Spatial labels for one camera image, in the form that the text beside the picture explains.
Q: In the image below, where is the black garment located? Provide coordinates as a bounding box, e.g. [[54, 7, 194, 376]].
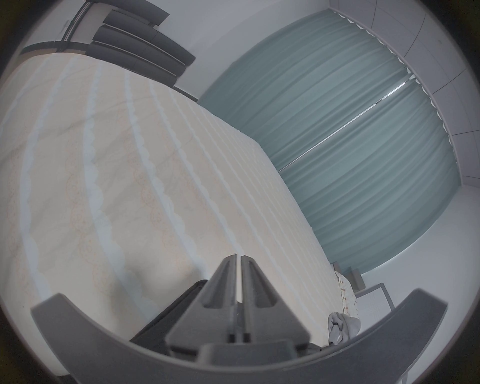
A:
[[129, 279, 209, 357]]

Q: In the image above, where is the white printed garment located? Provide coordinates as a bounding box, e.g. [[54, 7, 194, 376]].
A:
[[334, 271, 358, 319]]

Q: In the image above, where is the blue-green curtain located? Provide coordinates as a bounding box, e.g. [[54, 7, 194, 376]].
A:
[[196, 9, 412, 172], [279, 80, 463, 275]]

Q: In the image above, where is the pile of clothes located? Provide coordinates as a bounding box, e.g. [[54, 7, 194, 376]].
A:
[[327, 310, 361, 345]]

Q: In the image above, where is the grey chair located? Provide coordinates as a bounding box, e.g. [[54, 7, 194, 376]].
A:
[[332, 262, 397, 314]]

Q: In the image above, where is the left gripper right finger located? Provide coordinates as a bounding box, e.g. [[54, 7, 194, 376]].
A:
[[239, 255, 312, 352]]

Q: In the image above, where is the bed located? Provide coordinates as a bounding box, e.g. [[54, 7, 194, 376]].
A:
[[0, 0, 361, 377]]

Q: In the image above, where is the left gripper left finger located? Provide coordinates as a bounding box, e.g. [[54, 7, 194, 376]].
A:
[[165, 254, 238, 355]]

